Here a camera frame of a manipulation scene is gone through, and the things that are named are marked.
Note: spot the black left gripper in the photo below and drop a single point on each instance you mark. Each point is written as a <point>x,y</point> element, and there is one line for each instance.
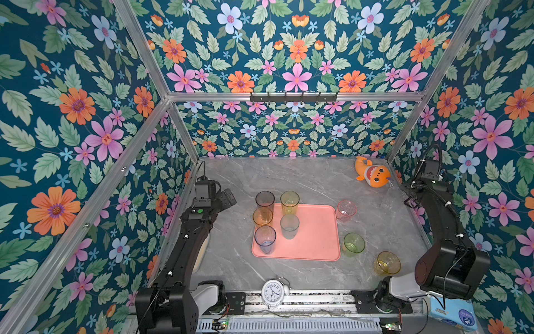
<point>224,202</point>

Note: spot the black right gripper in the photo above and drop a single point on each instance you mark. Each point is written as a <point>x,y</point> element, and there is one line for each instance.
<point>411,190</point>

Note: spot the grey transparent cup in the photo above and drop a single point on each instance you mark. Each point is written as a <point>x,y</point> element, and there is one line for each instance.
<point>265,199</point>

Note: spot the yellow transparent cup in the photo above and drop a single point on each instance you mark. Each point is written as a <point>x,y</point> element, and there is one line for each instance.
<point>263,216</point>

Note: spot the blue transparent cup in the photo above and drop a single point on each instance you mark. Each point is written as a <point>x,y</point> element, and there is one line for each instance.
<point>265,237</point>

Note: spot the green tall transparent cup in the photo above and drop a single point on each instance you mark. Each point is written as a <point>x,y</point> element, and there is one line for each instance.
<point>289,201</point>

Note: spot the teal frosted cup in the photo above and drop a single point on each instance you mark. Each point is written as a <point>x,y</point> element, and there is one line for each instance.
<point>289,224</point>

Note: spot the pink transparent cup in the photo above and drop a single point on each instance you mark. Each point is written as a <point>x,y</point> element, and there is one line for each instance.
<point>345,210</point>

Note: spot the yellow short cup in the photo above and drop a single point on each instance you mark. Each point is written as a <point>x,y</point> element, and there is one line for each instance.
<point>387,264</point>

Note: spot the green short cup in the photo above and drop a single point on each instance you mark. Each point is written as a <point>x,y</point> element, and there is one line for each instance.
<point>353,244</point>

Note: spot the clear transparent cup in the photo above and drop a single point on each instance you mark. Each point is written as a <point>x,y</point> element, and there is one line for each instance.
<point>391,195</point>

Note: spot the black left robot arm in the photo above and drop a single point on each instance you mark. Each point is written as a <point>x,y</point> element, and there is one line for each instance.
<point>168,305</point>

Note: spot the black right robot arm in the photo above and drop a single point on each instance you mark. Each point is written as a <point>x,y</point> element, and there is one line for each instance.
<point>453,267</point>

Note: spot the pink plastic tray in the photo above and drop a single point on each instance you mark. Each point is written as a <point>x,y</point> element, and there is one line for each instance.
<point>316,239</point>

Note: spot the orange plush fish toy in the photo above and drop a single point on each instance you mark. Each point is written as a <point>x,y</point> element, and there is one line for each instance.
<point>375,175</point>

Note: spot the white alarm clock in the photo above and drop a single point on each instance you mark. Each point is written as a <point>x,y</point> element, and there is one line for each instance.
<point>274,292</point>

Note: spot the blue tissue pack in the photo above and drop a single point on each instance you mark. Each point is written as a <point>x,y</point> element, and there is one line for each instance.
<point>458,313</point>

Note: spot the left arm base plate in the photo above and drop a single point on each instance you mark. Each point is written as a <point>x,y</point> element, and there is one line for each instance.
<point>229,303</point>

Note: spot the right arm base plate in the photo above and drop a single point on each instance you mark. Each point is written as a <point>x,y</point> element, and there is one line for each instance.
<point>368,302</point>

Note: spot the black hook rail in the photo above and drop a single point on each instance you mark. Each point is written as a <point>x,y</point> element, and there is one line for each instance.
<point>309,98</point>

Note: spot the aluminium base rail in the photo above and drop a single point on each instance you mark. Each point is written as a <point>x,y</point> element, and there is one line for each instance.
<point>315,303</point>

